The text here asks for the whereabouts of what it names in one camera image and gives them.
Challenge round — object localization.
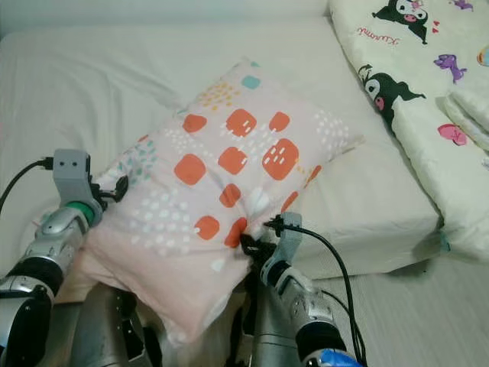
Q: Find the pink pillow with orange squares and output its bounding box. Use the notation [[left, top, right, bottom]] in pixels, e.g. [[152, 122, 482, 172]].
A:
[[46, 57, 365, 346]]

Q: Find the robot right leg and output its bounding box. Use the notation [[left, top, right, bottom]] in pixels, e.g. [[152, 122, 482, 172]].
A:
[[229, 264, 299, 367]]

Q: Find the robot leg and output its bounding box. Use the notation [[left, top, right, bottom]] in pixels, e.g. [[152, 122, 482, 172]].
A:
[[229, 264, 299, 367], [73, 283, 161, 367]]

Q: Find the mattress with white sheet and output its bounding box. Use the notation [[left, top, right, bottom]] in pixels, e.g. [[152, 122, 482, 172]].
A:
[[0, 15, 444, 280]]

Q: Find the robot left leg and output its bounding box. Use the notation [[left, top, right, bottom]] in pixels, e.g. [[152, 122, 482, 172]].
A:
[[73, 283, 161, 367]]

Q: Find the cream cartoon print quilt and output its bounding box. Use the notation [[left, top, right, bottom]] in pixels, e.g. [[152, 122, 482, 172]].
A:
[[329, 0, 489, 265]]

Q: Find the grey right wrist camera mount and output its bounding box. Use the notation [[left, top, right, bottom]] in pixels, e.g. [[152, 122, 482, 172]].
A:
[[275, 213, 304, 265]]

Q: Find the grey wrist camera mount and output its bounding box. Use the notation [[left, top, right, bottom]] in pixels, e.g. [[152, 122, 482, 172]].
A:
[[275, 213, 304, 265], [52, 149, 104, 207]]

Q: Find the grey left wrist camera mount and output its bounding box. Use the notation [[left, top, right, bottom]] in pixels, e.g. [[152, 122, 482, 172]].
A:
[[52, 149, 104, 207]]

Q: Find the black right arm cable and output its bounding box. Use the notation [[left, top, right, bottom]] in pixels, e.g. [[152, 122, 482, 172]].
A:
[[264, 214, 368, 367]]

